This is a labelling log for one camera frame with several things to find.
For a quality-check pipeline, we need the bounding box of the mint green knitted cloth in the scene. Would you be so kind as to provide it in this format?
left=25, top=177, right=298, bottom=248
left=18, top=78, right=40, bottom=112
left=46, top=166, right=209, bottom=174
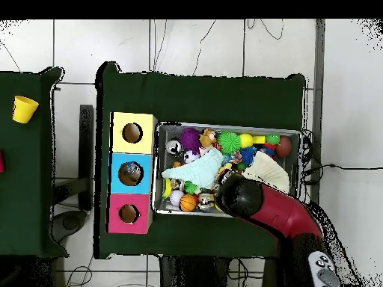
left=161, top=148, right=224, bottom=190

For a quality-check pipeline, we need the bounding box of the clear plastic bottle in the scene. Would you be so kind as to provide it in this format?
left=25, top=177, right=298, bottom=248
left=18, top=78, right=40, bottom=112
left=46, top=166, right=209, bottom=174
left=123, top=161, right=142, bottom=179

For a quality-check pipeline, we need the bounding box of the cream knitted cloth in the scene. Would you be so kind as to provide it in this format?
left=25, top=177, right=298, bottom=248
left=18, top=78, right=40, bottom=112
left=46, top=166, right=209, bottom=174
left=241, top=159, right=290, bottom=194

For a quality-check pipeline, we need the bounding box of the silver mesh bin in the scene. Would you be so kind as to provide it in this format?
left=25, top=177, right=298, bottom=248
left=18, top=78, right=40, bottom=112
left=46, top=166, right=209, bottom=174
left=151, top=120, right=302, bottom=221

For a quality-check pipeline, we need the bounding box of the wooden three-hole box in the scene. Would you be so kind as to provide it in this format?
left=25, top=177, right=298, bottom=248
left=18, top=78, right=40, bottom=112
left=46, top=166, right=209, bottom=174
left=105, top=111, right=159, bottom=235

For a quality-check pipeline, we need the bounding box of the toy soccer ball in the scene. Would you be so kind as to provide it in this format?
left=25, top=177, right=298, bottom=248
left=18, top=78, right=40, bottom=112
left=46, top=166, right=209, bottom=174
left=183, top=149, right=200, bottom=164

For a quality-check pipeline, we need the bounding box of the purple spiky ball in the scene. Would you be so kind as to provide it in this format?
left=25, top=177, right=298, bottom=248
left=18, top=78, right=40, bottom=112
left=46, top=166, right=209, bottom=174
left=179, top=127, right=202, bottom=156

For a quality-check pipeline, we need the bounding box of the silver drink can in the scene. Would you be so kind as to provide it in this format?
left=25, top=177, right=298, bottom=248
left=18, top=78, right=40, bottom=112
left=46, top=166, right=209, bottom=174
left=165, top=139, right=183, bottom=155

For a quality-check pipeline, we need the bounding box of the green koosh ball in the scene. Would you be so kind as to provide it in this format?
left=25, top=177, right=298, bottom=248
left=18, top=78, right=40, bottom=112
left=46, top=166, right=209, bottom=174
left=216, top=131, right=242, bottom=156

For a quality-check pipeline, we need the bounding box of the white toy baseball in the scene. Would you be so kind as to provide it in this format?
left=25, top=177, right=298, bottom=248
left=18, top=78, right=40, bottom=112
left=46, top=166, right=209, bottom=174
left=169, top=189, right=185, bottom=207

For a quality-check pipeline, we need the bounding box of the orange toy basketball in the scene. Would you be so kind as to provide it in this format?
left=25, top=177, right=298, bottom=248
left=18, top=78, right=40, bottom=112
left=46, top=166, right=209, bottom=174
left=179, top=194, right=197, bottom=212

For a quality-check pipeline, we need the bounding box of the blue koosh ball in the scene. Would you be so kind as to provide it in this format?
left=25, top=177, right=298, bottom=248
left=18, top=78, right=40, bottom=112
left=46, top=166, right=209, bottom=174
left=239, top=145, right=258, bottom=167

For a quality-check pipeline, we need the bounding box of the yellow smooth ball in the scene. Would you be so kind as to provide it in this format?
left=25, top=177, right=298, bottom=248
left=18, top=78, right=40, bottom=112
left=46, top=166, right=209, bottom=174
left=239, top=132, right=255, bottom=149

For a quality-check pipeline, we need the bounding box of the dark green table cloth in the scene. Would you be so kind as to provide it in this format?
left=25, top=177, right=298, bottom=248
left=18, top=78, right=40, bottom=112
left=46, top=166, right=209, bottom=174
left=94, top=61, right=307, bottom=260

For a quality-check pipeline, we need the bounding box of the black stand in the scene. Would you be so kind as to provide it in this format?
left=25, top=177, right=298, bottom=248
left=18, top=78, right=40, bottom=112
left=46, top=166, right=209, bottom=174
left=50, top=104, right=94, bottom=244

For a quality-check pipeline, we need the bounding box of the dark green side-table cloth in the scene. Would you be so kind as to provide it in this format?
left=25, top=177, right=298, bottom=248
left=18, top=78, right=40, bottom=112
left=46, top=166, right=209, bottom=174
left=0, top=67, right=70, bottom=258

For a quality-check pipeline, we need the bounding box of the yellow plastic cup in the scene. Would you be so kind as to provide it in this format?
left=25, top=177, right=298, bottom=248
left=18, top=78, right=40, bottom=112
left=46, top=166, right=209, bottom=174
left=11, top=95, right=40, bottom=124

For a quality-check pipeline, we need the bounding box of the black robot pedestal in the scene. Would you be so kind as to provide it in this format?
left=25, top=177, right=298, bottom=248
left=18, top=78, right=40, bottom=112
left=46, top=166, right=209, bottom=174
left=158, top=255, right=231, bottom=287

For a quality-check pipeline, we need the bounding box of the black power cable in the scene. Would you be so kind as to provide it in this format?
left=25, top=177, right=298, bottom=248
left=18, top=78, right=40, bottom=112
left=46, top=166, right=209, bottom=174
left=301, top=162, right=383, bottom=186

